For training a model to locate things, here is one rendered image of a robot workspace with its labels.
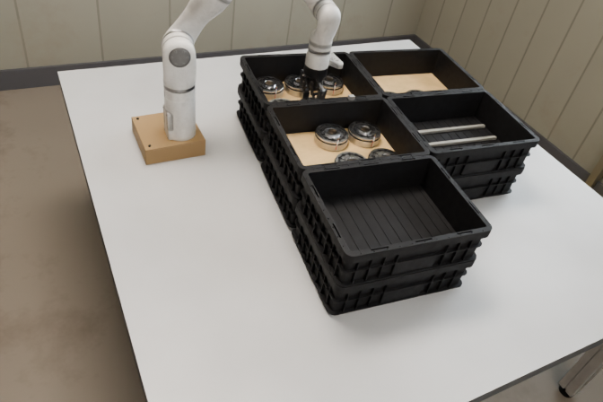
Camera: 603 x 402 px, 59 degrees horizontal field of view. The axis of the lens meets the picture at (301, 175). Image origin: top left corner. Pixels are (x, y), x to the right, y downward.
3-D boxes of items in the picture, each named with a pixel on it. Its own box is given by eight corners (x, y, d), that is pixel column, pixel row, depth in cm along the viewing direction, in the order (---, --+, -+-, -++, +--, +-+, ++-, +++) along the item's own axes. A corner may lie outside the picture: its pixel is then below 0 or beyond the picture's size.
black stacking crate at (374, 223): (336, 292, 124) (346, 258, 116) (294, 205, 144) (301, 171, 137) (476, 262, 138) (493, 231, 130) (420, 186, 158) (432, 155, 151)
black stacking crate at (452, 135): (420, 185, 158) (432, 155, 151) (376, 126, 179) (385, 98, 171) (525, 170, 172) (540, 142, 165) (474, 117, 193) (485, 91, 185)
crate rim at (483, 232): (345, 265, 117) (347, 257, 116) (299, 177, 138) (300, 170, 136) (492, 236, 131) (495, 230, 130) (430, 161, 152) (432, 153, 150)
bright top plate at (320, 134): (320, 144, 159) (320, 143, 158) (311, 125, 166) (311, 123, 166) (352, 144, 162) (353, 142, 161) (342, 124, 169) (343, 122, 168)
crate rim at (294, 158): (299, 177, 138) (300, 170, 136) (265, 111, 159) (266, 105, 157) (430, 161, 152) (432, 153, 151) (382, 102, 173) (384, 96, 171)
